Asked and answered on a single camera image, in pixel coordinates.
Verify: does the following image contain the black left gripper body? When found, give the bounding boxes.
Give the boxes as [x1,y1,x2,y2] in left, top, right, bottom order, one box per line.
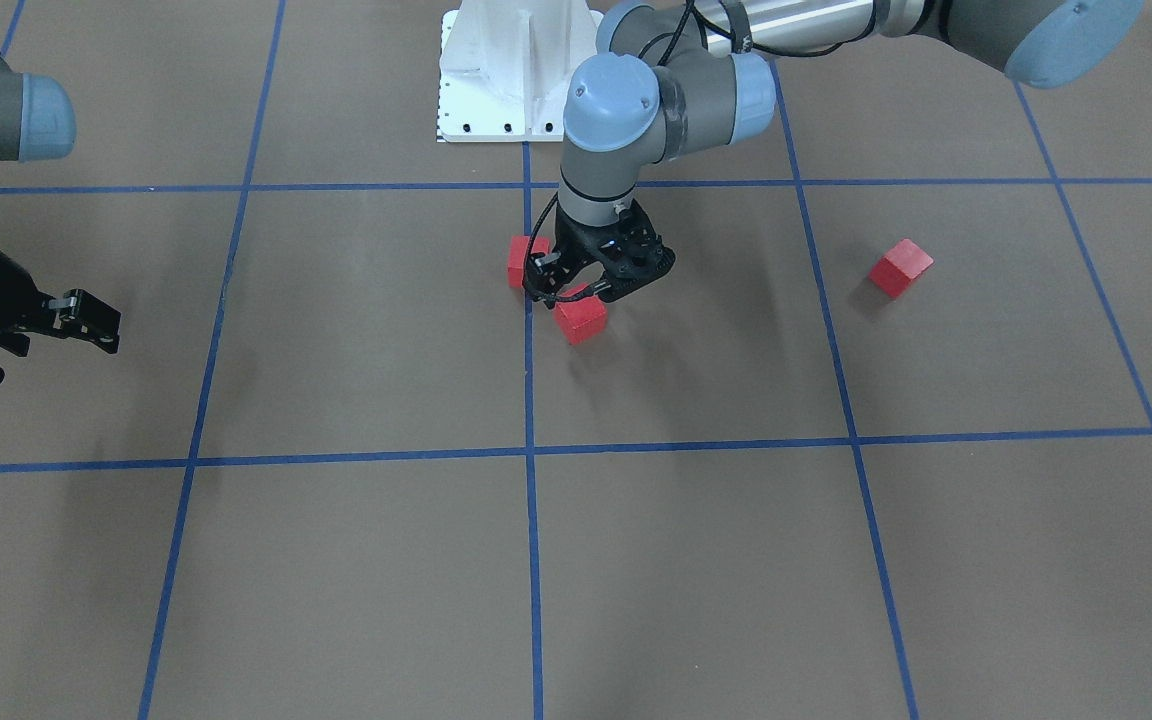
[553,200,676,285]

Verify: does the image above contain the red block start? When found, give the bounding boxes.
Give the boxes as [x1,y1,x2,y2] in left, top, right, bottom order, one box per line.
[553,296,609,346]

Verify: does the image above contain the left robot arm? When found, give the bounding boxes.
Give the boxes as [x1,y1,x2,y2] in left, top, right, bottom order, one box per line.
[507,1,1143,309]

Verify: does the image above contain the red block center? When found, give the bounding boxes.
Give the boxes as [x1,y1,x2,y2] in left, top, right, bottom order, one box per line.
[506,234,550,290]

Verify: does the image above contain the red block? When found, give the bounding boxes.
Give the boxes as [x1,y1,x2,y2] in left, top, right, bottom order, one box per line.
[506,234,550,290]
[867,238,934,300]

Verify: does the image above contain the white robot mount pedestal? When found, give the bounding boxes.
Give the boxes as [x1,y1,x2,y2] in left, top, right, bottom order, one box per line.
[435,1,602,143]

